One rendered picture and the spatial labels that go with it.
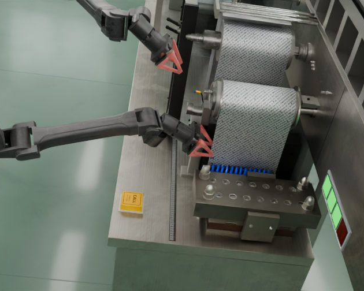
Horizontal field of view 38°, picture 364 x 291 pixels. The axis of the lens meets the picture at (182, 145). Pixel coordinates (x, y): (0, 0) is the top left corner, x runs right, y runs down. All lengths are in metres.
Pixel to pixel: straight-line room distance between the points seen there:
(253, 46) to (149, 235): 0.72
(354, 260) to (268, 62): 0.78
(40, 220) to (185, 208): 1.34
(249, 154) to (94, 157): 1.76
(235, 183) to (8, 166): 1.88
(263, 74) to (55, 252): 1.49
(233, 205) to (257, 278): 0.29
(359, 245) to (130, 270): 0.76
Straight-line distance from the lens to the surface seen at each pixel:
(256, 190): 1.72
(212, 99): 1.66
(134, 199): 1.75
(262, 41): 1.83
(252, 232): 1.70
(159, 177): 1.89
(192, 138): 1.65
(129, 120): 1.59
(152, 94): 2.33
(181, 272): 1.77
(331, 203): 1.53
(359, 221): 1.37
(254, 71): 1.86
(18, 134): 1.60
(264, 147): 1.75
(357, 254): 1.37
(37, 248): 2.84
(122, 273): 1.78
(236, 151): 1.75
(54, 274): 2.72
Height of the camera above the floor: 2.12
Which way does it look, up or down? 37 degrees down
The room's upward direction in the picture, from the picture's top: 10 degrees clockwise
